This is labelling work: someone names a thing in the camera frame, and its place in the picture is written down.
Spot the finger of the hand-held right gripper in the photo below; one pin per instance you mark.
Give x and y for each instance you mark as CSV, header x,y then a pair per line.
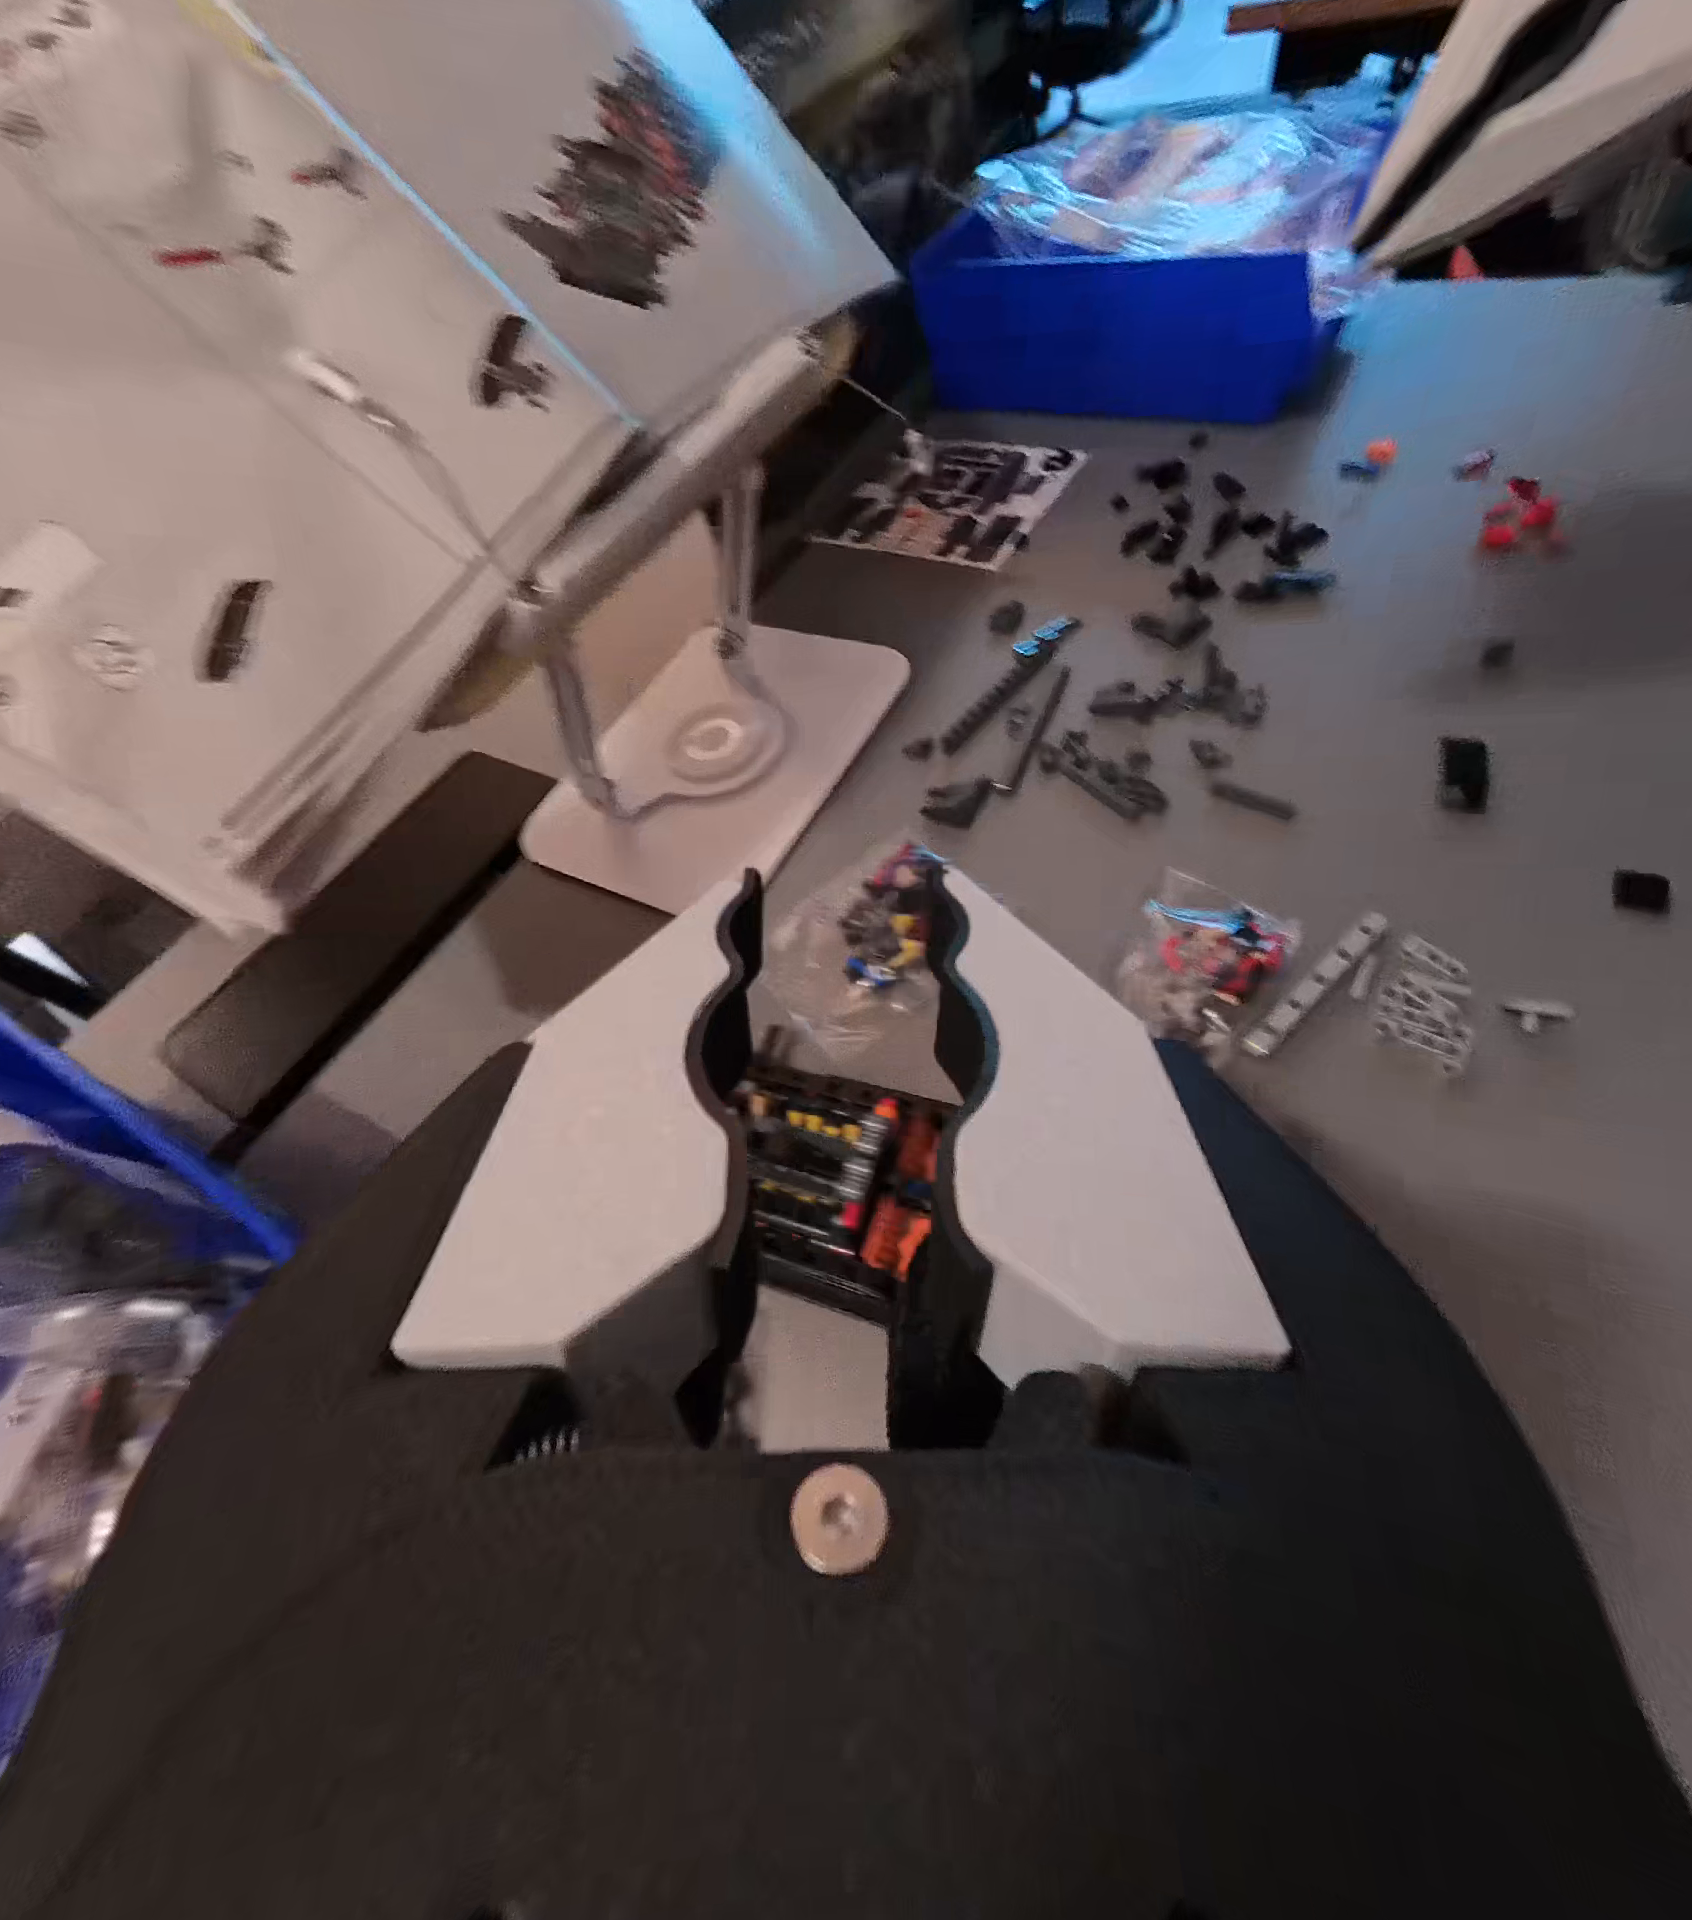
x,y
1446,91
1656,74

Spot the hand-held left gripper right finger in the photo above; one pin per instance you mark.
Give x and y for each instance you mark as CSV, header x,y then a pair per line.
x,y
1116,1200

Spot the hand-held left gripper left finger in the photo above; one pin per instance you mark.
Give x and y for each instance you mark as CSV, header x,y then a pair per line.
x,y
577,1200

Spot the black plate assembly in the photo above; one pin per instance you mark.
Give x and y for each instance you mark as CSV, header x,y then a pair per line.
x,y
1465,772

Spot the white and wooden book stand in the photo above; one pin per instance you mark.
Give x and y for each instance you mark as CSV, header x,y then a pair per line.
x,y
667,465

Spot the instruction booklet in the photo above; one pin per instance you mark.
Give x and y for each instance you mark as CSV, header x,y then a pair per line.
x,y
186,450

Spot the lego car chassis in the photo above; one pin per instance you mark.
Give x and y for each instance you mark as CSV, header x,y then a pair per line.
x,y
831,1171

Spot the light grey holed lego beam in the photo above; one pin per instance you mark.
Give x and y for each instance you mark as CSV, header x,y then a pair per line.
x,y
1310,986

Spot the scattered red lego pins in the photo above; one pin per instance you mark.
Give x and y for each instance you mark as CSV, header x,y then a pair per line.
x,y
1520,518

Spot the light grey square lego plate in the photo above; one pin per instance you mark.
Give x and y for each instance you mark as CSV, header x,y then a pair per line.
x,y
1537,1016

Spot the pile of black lego pieces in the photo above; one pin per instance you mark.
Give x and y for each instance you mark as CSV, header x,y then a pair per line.
x,y
1206,525

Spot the dark printed lego box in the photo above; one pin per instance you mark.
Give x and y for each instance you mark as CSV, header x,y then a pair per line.
x,y
847,91

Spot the zip bag of red pins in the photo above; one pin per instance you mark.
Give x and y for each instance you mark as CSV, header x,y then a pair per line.
x,y
1220,953

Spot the crumpled clear plastic bag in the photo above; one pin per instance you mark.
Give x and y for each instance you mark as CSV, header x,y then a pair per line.
x,y
1176,164

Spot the zip bag of multicoloured parts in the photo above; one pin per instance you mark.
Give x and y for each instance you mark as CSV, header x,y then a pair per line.
x,y
876,931

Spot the black table panel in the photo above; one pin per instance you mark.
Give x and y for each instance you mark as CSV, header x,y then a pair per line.
x,y
337,931

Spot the pile of light grey liftarms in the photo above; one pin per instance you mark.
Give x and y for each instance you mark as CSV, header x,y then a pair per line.
x,y
1424,1004

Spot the pile of dark grey pieces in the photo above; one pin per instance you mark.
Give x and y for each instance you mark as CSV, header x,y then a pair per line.
x,y
1101,735

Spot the blue tagged plastic bin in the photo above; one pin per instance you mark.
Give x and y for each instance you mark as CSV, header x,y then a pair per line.
x,y
80,1111

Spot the light grey flat rounded board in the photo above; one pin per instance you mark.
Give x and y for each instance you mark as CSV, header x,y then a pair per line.
x,y
831,704

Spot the heap of clear bags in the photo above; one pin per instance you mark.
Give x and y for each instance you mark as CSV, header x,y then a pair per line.
x,y
21,1381

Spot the printed white parts sheet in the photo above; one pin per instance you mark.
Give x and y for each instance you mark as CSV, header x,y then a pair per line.
x,y
950,502

